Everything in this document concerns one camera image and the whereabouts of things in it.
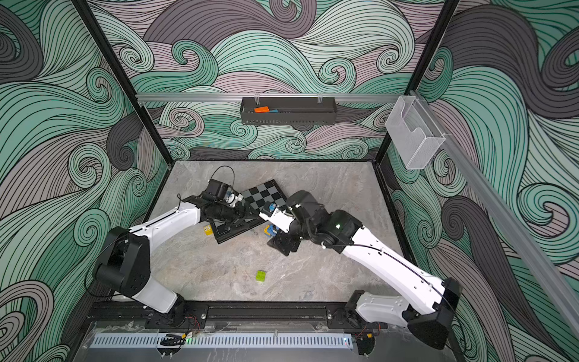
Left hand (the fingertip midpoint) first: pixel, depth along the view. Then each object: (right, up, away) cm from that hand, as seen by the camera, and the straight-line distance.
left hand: (256, 218), depth 83 cm
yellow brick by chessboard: (-21, -7, +9) cm, 24 cm away
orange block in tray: (+1, +44, +9) cm, 45 cm away
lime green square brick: (+2, -21, -2) cm, 21 cm away
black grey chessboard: (-4, +4, +17) cm, 18 cm away
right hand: (+9, 0, -14) cm, 17 cm away
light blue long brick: (+6, -5, +2) cm, 8 cm away
